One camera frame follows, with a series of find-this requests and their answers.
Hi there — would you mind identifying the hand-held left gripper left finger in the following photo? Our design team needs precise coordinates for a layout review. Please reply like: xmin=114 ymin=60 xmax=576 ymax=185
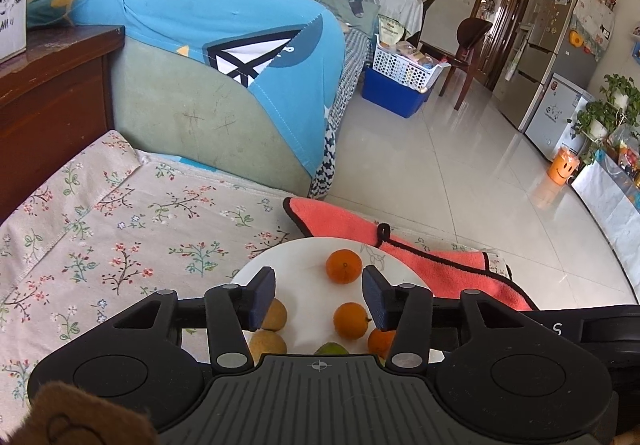
xmin=112 ymin=267 xmax=277 ymax=374

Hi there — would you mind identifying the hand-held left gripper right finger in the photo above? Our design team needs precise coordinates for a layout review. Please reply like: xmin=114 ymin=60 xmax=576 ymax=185
xmin=362 ymin=266 xmax=526 ymax=371

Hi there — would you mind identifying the yellow pear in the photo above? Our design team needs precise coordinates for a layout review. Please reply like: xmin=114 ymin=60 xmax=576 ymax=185
xmin=248 ymin=330 xmax=288 ymax=363
xmin=260 ymin=299 xmax=288 ymax=332

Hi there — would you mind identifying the orange mandarin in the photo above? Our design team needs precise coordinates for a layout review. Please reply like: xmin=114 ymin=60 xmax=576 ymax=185
xmin=333 ymin=302 xmax=373 ymax=340
xmin=326 ymin=249 xmax=363 ymax=285
xmin=367 ymin=327 xmax=398 ymax=360

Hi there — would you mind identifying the white plate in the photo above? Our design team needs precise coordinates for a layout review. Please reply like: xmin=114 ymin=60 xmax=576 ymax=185
xmin=227 ymin=237 xmax=446 ymax=366

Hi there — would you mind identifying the coral towel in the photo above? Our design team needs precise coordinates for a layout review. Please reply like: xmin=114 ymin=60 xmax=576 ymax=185
xmin=282 ymin=196 xmax=541 ymax=312

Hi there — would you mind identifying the black and white patterned cloth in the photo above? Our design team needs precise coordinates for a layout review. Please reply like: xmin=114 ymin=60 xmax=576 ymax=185
xmin=308 ymin=102 xmax=341 ymax=200

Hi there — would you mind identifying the floral tablecloth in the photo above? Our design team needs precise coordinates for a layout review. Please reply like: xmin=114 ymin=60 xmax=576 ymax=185
xmin=0 ymin=129 xmax=511 ymax=426

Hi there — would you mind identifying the orange smiley container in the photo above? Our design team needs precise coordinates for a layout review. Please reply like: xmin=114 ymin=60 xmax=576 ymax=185
xmin=546 ymin=147 xmax=581 ymax=186

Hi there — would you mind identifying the green sofa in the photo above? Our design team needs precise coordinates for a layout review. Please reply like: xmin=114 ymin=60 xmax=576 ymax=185
xmin=80 ymin=0 xmax=381 ymax=198

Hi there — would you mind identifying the potted plant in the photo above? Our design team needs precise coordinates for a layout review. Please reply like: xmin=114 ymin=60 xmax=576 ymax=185
xmin=600 ymin=74 xmax=640 ymax=113
xmin=570 ymin=100 xmax=618 ymax=160

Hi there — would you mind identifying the small white fridge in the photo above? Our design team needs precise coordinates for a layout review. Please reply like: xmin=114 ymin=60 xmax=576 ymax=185
xmin=522 ymin=72 xmax=596 ymax=160

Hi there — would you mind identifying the brown fuzzy cloth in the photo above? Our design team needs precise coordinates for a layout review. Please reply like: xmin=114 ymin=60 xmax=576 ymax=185
xmin=0 ymin=382 xmax=158 ymax=445

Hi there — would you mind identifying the white plastic basket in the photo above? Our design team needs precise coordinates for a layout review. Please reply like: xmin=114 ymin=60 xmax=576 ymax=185
xmin=372 ymin=42 xmax=451 ymax=93

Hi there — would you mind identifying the grey striped sofa cover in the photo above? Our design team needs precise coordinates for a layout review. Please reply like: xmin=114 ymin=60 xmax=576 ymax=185
xmin=332 ymin=27 xmax=376 ymax=110

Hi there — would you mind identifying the yellow and white bag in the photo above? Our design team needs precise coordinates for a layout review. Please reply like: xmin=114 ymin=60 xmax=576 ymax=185
xmin=377 ymin=15 xmax=407 ymax=46

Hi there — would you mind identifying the dark wooden chair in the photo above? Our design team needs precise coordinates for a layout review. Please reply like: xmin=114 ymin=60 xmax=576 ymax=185
xmin=420 ymin=17 xmax=493 ymax=110

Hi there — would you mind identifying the tall silver fridge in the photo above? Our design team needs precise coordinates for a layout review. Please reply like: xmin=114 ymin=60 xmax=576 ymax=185
xmin=497 ymin=0 xmax=616 ymax=133

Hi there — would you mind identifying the brown wooden cabinet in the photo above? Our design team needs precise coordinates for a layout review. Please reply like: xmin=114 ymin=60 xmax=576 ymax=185
xmin=0 ymin=25 xmax=126 ymax=226

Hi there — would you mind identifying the blue printed cloth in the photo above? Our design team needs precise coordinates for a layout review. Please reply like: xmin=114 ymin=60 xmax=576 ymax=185
xmin=26 ymin=0 xmax=347 ymax=178

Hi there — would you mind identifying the table with white cloth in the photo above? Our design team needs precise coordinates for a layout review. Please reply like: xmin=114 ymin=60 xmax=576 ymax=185
xmin=342 ymin=0 xmax=423 ymax=38

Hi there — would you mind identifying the brown wooden door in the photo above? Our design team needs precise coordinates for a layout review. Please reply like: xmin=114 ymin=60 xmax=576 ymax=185
xmin=470 ymin=0 xmax=533 ymax=93

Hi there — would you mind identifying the white milk carton box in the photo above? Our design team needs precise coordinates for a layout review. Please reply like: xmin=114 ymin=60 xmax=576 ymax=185
xmin=0 ymin=0 xmax=29 ymax=64

